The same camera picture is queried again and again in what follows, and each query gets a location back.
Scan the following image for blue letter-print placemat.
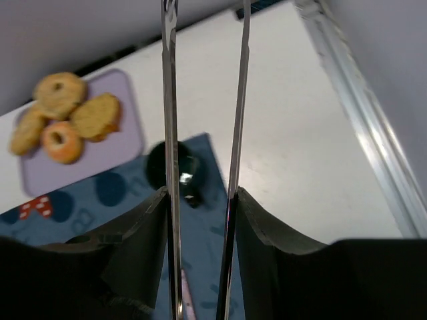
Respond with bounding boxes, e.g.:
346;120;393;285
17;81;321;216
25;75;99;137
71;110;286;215
1;133;227;319

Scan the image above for orange sugared doughnut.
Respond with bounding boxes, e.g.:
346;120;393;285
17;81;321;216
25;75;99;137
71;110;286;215
41;121;83;165

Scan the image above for lilac plastic tray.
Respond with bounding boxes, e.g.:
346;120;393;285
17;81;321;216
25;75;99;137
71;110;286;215
18;69;145;197

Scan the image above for speckled bagel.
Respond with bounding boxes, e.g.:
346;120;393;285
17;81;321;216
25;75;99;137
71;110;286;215
33;72;87;121

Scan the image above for dark green mug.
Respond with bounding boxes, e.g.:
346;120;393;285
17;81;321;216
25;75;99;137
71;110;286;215
145;141;206;209

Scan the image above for small oval bread roll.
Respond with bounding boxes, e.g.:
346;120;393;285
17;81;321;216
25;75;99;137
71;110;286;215
9;103;47;156

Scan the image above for aluminium table frame rail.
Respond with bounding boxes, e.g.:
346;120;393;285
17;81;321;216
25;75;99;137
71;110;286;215
294;1;426;238

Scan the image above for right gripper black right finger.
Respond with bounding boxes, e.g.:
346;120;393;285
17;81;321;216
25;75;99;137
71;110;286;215
236;189;426;319

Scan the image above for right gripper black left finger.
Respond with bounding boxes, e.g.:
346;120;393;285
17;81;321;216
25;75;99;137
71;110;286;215
1;188;167;319

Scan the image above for silver metal tongs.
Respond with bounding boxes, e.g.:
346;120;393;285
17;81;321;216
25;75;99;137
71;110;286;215
161;1;251;319

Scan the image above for golden bread slice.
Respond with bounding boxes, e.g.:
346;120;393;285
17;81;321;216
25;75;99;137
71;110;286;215
69;93;122;143

